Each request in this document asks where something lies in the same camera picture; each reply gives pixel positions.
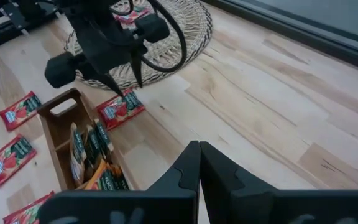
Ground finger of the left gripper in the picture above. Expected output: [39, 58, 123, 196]
[84, 63, 124, 98]
[131, 51, 144, 88]

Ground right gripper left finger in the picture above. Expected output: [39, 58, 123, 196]
[147, 141, 201, 191]

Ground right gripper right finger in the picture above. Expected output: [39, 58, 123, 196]
[200, 141, 278, 224]

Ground red tea packet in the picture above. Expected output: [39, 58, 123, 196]
[0, 133, 38, 188]
[0, 90, 42, 132]
[112, 5, 151, 25]
[2, 190, 55, 224]
[96, 88, 147, 131]

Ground orange tea packet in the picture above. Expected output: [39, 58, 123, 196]
[84, 159, 114, 191]
[110, 164, 131, 191]

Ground wooden tea organizer box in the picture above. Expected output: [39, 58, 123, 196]
[37, 87, 141, 191]

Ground round woven placemat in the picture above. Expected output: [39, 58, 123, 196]
[63, 0, 213, 91]

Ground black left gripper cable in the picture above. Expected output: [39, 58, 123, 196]
[109, 0, 188, 74]

